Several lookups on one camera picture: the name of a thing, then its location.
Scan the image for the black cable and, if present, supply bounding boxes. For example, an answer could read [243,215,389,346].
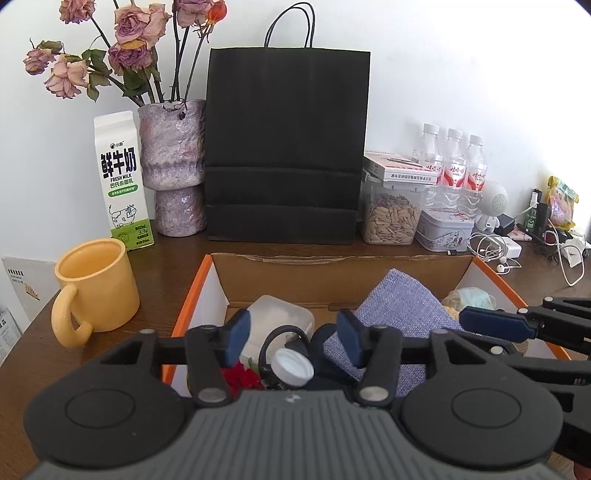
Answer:
[256,324,316,384]

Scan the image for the yellow ceramic mug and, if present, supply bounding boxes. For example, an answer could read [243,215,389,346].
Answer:
[51,238,140,349]

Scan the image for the water bottle right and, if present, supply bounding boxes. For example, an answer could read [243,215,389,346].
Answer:
[461,135,488,218]

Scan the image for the water bottle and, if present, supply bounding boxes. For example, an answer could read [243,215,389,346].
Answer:
[439,128,467,209]
[461,135,488,218]
[413,123,443,208]

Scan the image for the clear seed container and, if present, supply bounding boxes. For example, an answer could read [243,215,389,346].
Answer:
[362,176,425,246]

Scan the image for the blue white brochures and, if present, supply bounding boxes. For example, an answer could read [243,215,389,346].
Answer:
[0,305,21,365]

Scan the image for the white wired earphones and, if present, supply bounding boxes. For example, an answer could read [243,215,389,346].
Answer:
[467,232,522,276]

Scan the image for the yellow white hamster plush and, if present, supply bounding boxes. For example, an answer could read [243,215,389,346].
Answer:
[442,296,461,321]

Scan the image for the purple fabric pouch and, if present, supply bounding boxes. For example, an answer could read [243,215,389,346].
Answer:
[324,269,463,398]

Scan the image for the white charger adapter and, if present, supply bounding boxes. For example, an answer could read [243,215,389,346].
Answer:
[498,237,522,259]

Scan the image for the white milk carton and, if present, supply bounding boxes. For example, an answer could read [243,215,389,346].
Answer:
[94,111,154,250]

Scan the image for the purple textured vase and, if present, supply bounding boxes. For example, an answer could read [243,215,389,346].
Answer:
[138,99,206,237]

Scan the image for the water bottle left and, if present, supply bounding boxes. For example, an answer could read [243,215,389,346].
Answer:
[413,123,443,208]

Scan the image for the water bottle middle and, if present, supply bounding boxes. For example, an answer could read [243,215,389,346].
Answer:
[439,128,467,209]

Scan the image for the white tin box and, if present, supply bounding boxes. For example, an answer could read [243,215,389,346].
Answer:
[415,208,474,253]

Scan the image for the white round robot toy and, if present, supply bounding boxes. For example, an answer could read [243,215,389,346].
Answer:
[475,181,509,233]

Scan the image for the colourful snack packet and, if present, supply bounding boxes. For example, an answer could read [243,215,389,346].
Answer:
[547,176,579,231]

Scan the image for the small white bottle cap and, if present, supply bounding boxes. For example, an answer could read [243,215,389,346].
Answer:
[270,348,315,388]

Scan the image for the flat box on container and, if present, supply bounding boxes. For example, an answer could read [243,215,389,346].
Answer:
[363,151,438,186]

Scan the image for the black paper shopping bag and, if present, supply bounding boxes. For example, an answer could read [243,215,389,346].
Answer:
[203,2,372,245]

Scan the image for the red artificial rose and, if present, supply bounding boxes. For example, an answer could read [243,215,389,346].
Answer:
[221,362,264,398]

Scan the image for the red cardboard box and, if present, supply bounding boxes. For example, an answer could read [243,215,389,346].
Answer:
[162,252,571,398]

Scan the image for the plastic bag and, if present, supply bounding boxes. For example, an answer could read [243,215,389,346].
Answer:
[447,287,496,310]

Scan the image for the dried pink roses bouquet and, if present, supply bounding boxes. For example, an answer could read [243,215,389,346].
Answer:
[23,1,228,107]

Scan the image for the navy blue zip pouch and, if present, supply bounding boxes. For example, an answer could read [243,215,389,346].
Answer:
[308,323,356,390]

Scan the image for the translucent cotton swab box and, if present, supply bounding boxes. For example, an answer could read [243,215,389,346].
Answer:
[240,295,315,368]

